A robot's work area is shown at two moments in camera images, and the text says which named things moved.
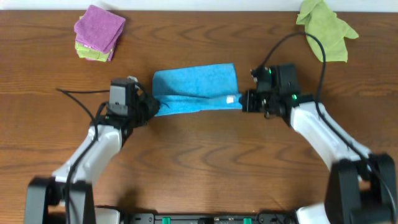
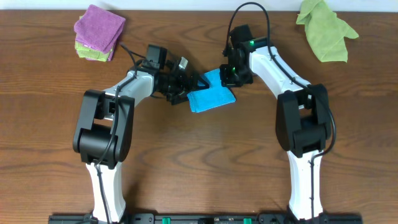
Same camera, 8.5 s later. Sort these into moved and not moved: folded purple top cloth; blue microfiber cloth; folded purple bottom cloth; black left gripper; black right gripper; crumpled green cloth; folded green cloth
Moved: black left gripper; black right gripper; blue microfiber cloth
Not moved: crumpled green cloth; folded green cloth; folded purple top cloth; folded purple bottom cloth
